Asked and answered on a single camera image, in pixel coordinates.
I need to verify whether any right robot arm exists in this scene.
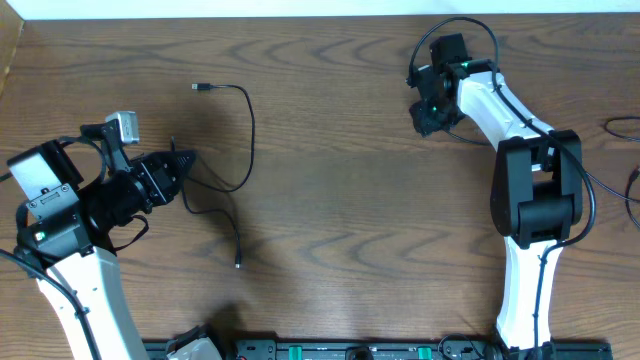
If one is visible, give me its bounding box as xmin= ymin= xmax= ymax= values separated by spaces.
xmin=407 ymin=33 xmax=595 ymax=359

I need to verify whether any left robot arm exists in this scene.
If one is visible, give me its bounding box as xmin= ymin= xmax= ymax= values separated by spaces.
xmin=2 ymin=137 xmax=195 ymax=359

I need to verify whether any right camera black cable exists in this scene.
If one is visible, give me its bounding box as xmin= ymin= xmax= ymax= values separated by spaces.
xmin=405 ymin=16 xmax=597 ymax=360

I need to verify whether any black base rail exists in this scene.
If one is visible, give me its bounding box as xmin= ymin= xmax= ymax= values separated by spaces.
xmin=142 ymin=324 xmax=614 ymax=360

